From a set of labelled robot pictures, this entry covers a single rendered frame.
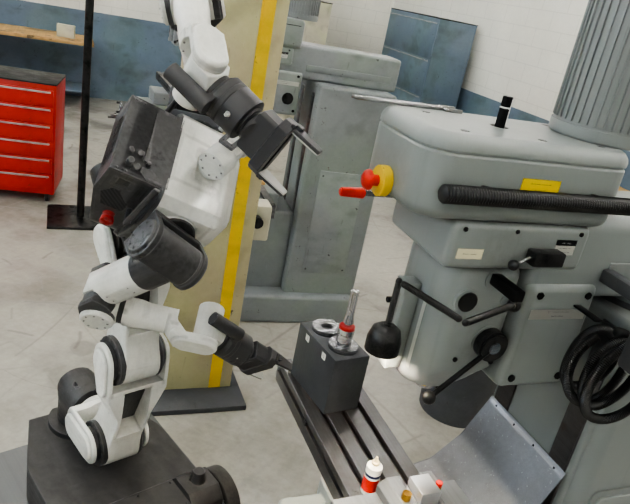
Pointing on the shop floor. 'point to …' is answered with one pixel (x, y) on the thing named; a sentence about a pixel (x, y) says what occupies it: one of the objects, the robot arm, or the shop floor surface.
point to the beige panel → (223, 398)
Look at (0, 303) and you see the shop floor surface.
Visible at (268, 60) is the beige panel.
